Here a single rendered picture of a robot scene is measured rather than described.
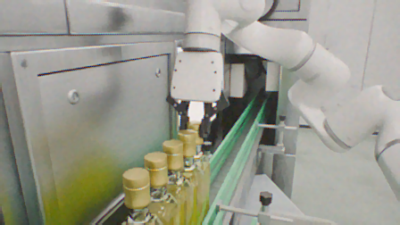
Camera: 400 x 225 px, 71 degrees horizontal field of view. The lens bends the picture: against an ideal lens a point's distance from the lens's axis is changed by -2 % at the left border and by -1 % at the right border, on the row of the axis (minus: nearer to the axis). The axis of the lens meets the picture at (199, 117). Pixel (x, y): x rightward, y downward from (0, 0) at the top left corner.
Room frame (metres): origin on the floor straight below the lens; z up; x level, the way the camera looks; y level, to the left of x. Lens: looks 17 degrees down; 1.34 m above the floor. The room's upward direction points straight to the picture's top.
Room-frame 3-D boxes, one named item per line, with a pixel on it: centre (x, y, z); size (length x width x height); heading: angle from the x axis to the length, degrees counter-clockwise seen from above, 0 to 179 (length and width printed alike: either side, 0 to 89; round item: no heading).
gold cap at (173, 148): (0.44, 0.05, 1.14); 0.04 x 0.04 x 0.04
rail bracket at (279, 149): (1.15, -0.32, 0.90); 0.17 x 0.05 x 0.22; 71
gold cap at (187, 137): (0.50, 0.02, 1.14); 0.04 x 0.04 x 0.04
